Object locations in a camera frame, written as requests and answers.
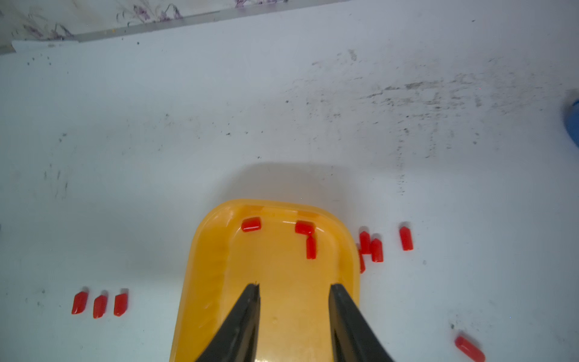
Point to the blue plastic clip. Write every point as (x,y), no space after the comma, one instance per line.
(572,122)

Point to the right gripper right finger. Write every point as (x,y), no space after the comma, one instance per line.
(352,337)

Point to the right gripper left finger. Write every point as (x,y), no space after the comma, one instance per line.
(236,339)

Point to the yellow plastic storage box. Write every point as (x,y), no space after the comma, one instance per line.
(294,291)

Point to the red sleeve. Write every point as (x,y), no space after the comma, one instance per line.
(377,250)
(469,349)
(311,247)
(304,228)
(361,261)
(79,302)
(406,238)
(365,243)
(251,224)
(99,306)
(121,304)

